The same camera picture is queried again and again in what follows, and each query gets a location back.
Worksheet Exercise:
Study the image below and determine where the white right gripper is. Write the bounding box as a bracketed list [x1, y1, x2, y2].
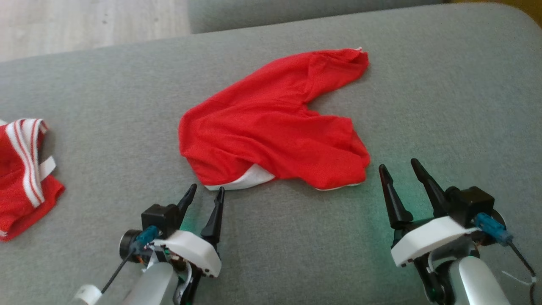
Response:
[379, 158, 481, 305]

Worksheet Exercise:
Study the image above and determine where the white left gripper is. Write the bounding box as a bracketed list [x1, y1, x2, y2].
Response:
[146, 183, 225, 305]

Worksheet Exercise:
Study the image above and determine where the plain red shorts white lining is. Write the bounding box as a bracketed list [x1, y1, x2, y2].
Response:
[178, 47, 372, 191]

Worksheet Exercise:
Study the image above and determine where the red jersey with lettering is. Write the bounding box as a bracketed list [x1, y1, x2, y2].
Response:
[0, 118, 66, 243]

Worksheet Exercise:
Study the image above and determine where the large grey sofa seat cushion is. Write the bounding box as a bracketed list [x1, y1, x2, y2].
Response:
[0, 2, 542, 305]

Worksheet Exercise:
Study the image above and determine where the medium grey sofa seat cushion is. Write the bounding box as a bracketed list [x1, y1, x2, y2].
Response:
[188, 0, 449, 35]

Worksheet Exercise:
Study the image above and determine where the left black cable blue connector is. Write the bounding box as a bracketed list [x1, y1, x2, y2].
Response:
[101, 226, 160, 294]

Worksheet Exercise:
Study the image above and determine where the black cable blue connector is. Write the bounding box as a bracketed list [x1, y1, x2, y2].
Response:
[475, 213, 538, 297]
[101, 226, 160, 294]

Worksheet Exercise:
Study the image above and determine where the right black cable blue connector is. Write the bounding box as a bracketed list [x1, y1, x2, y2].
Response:
[475, 213, 538, 297]

